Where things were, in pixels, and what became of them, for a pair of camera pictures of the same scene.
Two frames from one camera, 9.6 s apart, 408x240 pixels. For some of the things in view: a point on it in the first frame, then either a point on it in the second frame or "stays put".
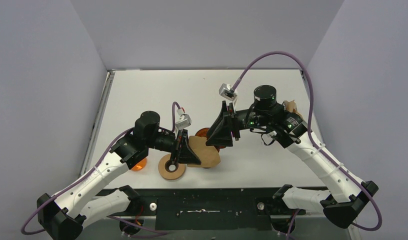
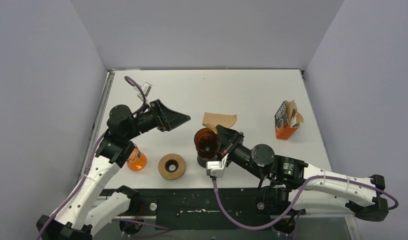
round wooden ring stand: (164, 162) stays put
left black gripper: (181, 145) -> (160, 116)
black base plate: (207, 209) stays put
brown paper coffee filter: (208, 155) -> (212, 120)
